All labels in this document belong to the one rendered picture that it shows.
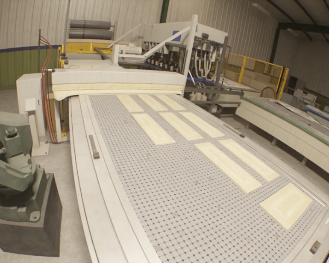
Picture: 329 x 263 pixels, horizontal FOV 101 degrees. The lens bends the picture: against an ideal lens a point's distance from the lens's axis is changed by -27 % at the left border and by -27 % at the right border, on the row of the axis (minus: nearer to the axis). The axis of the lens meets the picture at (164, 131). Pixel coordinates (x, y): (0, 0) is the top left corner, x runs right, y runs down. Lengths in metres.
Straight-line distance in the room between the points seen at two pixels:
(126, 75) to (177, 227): 2.41
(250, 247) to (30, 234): 1.47
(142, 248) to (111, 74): 2.45
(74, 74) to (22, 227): 2.08
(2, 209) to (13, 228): 0.19
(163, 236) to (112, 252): 0.25
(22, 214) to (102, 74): 2.15
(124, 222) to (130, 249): 0.16
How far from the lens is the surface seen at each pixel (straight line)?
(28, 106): 2.97
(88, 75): 2.82
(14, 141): 1.38
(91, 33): 6.29
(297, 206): 1.50
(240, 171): 1.51
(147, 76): 3.06
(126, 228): 0.93
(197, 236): 0.97
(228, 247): 1.00
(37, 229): 1.51
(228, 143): 1.88
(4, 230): 1.69
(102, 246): 0.91
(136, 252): 0.87
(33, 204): 1.48
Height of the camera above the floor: 1.65
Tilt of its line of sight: 26 degrees down
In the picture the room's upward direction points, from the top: 10 degrees clockwise
